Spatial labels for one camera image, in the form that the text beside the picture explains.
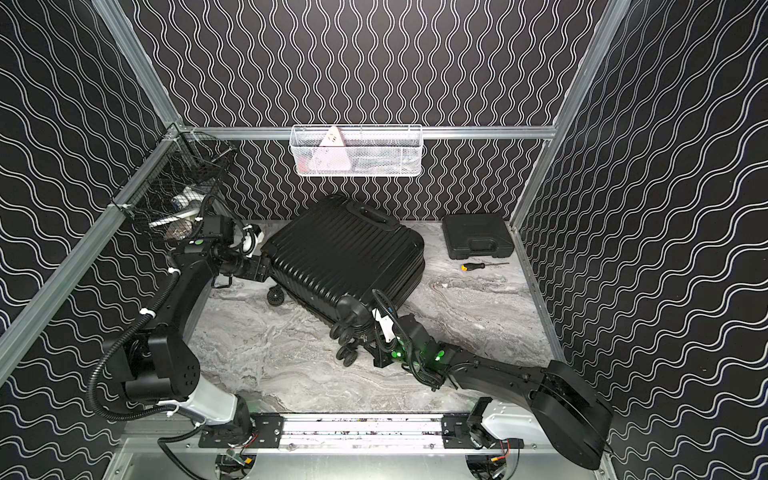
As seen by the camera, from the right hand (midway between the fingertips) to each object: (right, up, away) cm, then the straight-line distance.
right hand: (365, 343), depth 79 cm
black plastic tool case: (+39, +30, +30) cm, 57 cm away
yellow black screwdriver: (+37, +19, +27) cm, 50 cm away
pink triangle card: (-11, +53, +10) cm, 55 cm away
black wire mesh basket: (-61, +44, +13) cm, 76 cm away
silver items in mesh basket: (-46, +33, -5) cm, 56 cm away
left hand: (-32, +21, +6) cm, 39 cm away
